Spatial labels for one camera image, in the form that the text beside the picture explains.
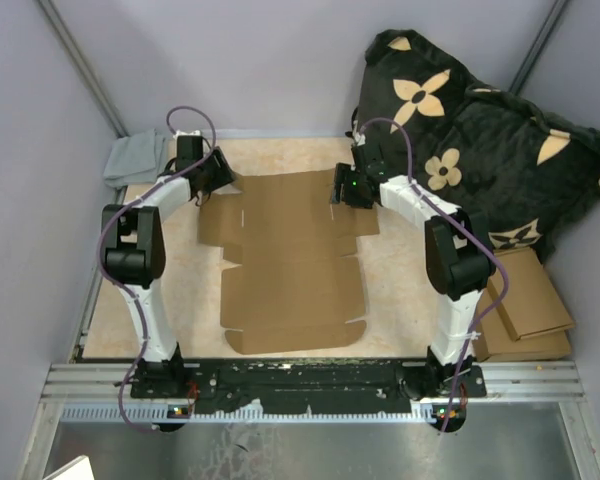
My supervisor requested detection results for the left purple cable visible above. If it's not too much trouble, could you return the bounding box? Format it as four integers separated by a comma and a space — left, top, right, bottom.
97, 105, 217, 434

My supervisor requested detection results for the aluminium frame rail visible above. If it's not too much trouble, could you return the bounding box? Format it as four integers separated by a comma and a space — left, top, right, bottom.
41, 358, 584, 431

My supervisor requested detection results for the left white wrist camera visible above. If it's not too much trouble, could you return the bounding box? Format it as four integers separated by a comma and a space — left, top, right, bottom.
174, 130, 204, 138

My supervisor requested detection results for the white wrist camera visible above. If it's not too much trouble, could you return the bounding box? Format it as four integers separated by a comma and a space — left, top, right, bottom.
174, 130, 204, 138
352, 131, 366, 146

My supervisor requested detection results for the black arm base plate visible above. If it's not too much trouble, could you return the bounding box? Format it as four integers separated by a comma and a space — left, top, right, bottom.
130, 358, 487, 432

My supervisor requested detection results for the upper folded cardboard box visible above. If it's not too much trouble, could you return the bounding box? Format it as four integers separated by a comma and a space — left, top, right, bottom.
496, 248, 575, 341

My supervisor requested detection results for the white paper corner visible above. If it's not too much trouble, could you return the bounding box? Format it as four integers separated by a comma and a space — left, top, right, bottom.
44, 455, 95, 480

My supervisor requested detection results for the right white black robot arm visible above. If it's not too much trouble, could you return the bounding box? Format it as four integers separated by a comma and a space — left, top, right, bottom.
331, 144, 495, 399

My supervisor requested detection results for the grey folded cloth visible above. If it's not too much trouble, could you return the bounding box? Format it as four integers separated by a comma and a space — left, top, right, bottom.
103, 129, 168, 188

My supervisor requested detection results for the black flower pattern cushion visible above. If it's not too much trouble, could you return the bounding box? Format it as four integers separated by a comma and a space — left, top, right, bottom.
355, 29, 600, 258

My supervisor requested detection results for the brown cardboard box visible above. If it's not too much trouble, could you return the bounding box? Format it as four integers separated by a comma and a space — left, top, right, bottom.
198, 169, 379, 355

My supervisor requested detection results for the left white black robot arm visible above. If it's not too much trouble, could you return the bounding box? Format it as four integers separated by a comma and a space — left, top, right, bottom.
98, 131, 236, 397

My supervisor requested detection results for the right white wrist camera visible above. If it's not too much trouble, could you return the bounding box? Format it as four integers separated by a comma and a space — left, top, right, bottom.
352, 131, 366, 146

